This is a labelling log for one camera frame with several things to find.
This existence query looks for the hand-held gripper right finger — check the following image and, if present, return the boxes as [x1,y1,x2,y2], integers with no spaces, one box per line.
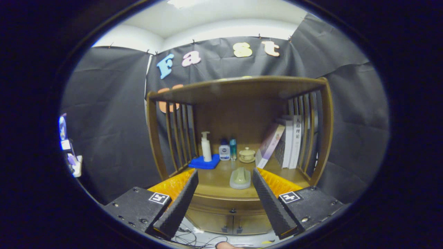
[252,168,346,240]

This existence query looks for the blue wall poster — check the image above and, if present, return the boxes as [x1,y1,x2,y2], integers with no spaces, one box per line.
[59,114,68,140]

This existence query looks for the small white bottle blue cap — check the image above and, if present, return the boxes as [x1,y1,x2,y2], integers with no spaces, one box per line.
[219,139,230,161]

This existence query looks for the wooden countertop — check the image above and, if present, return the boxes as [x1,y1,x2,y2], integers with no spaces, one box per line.
[170,144,312,202]

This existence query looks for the wooden drawer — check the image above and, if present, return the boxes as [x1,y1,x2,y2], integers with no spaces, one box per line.
[189,197,268,216]

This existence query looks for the white side table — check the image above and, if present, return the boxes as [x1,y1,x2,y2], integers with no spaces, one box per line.
[62,138,83,178]

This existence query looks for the white book black lettering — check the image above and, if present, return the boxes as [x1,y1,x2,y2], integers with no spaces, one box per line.
[289,115,302,169]

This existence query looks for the black cables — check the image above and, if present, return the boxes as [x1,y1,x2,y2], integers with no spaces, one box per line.
[172,227,229,248]

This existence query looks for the blue cloth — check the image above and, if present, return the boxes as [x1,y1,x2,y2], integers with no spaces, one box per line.
[188,154,220,169]

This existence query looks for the black backdrop cloth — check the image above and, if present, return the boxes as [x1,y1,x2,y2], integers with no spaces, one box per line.
[60,14,391,204]

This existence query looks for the white pump bottle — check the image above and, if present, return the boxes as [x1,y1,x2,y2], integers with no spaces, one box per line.
[201,131,212,162]

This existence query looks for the dark patterned book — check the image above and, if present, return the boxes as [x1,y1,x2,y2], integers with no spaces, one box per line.
[275,120,287,166]

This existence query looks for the beige lidded teacup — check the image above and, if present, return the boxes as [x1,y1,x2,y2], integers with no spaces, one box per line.
[239,147,256,163]

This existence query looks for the wooden cabinet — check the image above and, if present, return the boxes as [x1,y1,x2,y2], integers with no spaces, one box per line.
[146,76,334,236]

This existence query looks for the purple leaning book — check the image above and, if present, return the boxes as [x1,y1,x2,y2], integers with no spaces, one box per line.
[255,124,286,169]

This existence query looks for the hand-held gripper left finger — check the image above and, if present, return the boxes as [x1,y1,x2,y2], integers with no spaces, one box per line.
[102,169,199,240]

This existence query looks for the wooden cabinet door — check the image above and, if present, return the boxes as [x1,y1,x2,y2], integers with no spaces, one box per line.
[185,209,233,235]
[233,214,273,236]

